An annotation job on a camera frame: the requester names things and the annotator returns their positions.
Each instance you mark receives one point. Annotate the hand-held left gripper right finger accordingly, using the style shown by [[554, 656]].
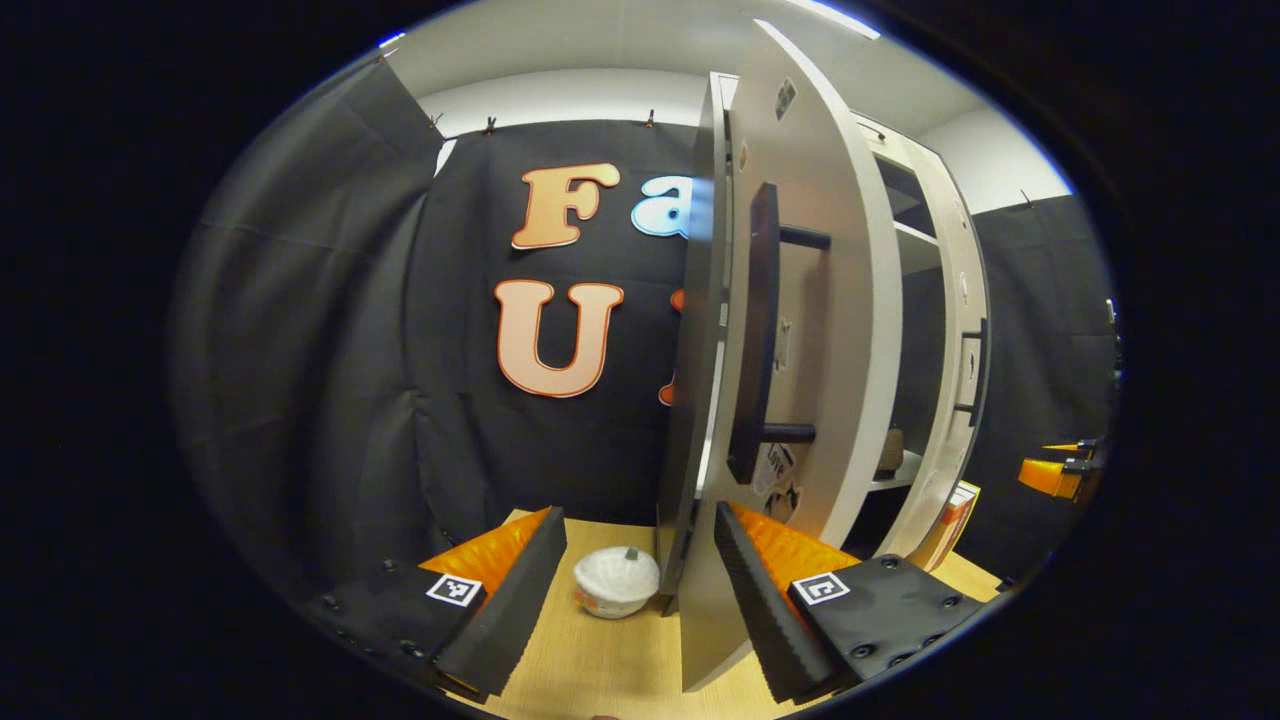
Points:
[[765, 620]]

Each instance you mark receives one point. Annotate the black backdrop cloth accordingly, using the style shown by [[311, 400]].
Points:
[[350, 350]]

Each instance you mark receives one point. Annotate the white cabinet drawer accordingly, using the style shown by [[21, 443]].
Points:
[[905, 150]]

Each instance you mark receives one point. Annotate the white shoe cabinet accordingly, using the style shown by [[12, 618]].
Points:
[[695, 350]]

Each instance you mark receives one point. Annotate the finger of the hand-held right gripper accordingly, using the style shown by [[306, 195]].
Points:
[[1050, 477], [1092, 445]]

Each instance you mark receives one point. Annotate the brown fluffy shoe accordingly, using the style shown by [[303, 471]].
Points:
[[888, 455]]

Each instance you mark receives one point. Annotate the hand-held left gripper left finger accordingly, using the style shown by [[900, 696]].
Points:
[[520, 610]]

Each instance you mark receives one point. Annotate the white lidded bowl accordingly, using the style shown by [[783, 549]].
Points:
[[615, 580]]

